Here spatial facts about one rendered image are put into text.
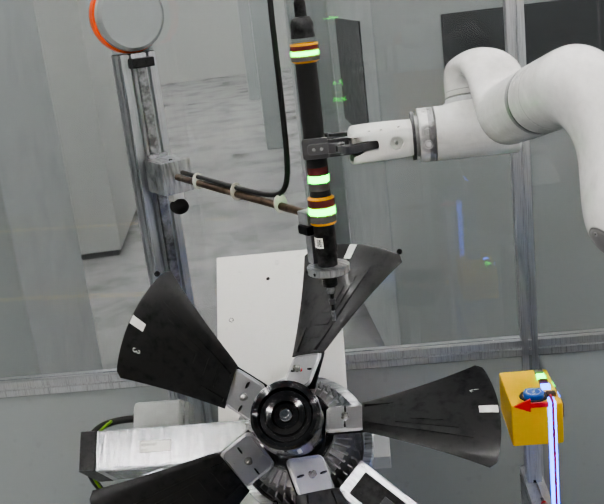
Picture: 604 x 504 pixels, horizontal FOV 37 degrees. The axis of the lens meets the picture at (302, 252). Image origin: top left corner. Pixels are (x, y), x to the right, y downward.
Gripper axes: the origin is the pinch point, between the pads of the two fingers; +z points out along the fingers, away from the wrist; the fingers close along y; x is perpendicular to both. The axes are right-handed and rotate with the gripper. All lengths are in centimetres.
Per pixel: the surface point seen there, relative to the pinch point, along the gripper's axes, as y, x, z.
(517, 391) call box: 27, -58, -33
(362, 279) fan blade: 12.6, -26.8, -4.9
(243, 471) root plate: -4, -54, 18
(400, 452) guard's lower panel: 70, -94, -9
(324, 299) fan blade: 14.1, -30.4, 2.3
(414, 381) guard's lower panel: 70, -74, -14
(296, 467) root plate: -7, -52, 9
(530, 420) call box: 21, -62, -35
